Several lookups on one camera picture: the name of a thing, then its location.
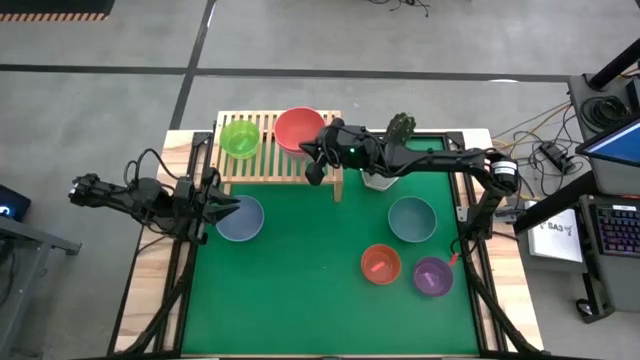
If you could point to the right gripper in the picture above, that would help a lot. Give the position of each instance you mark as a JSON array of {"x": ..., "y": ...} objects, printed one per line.
[{"x": 347, "y": 147}]

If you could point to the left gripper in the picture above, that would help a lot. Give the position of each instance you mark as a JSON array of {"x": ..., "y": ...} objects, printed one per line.
[{"x": 190, "y": 205}]

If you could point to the red bowl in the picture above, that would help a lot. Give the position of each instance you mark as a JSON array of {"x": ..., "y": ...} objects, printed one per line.
[{"x": 295, "y": 125}]

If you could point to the green translucent bowl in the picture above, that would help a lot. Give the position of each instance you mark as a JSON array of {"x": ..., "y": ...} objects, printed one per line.
[{"x": 232, "y": 135}]

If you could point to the teal bowl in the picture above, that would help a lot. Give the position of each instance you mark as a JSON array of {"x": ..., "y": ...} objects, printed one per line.
[{"x": 412, "y": 220}]

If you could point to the orange translucent bowl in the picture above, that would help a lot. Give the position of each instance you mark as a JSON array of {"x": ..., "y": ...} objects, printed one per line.
[{"x": 387, "y": 272}]

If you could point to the purple translucent bowl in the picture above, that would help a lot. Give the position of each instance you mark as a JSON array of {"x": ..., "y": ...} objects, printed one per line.
[{"x": 440, "y": 285}]

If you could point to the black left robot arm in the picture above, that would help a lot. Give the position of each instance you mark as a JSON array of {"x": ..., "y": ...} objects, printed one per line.
[{"x": 135, "y": 197}]

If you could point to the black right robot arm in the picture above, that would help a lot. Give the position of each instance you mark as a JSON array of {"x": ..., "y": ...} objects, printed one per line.
[{"x": 440, "y": 160}]

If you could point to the wooden slatted shelf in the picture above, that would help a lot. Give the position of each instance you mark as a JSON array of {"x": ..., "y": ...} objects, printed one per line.
[{"x": 270, "y": 170}]

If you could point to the blue-grey bowl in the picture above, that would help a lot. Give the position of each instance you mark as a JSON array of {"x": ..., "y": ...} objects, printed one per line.
[{"x": 247, "y": 225}]

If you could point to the green cactus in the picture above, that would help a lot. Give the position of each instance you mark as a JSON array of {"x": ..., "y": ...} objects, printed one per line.
[{"x": 400, "y": 127}]

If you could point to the green table mat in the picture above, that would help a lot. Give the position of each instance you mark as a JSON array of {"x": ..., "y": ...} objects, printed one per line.
[{"x": 310, "y": 310}]

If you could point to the grey side table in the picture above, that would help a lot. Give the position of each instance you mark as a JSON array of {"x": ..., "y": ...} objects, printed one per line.
[{"x": 45, "y": 240}]

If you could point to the red tag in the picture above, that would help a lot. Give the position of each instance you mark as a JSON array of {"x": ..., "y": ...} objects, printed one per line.
[{"x": 455, "y": 259}]

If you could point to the black device with blue light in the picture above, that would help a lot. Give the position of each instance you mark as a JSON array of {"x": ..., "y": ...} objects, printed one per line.
[{"x": 15, "y": 200}]

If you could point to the black power strip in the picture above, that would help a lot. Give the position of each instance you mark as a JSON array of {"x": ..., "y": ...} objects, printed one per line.
[{"x": 552, "y": 152}]

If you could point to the black diagonal bar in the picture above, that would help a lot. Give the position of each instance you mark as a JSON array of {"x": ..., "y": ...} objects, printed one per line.
[{"x": 555, "y": 202}]

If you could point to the white box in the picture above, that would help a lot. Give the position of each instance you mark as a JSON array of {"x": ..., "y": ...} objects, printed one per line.
[{"x": 555, "y": 245}]

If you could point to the black hazard-striped floor mat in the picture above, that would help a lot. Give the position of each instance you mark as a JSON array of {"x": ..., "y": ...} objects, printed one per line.
[{"x": 50, "y": 6}]

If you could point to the grey equipment cart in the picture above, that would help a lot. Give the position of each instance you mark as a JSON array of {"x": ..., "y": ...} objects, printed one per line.
[{"x": 577, "y": 102}]

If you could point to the monitor with blue screen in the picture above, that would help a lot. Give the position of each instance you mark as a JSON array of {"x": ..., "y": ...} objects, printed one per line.
[{"x": 620, "y": 145}]

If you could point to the black caster wheel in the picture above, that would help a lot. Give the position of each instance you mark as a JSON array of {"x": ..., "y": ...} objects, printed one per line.
[{"x": 582, "y": 306}]

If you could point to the backlit black keyboard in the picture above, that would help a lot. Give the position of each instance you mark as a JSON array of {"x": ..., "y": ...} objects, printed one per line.
[{"x": 620, "y": 230}]

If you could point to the black aluminium frame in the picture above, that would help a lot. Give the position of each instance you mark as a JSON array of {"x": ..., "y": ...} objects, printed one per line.
[
  {"x": 457, "y": 145},
  {"x": 191, "y": 160}
]

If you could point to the black post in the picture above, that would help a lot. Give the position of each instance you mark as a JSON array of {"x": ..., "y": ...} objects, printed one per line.
[{"x": 615, "y": 65}]

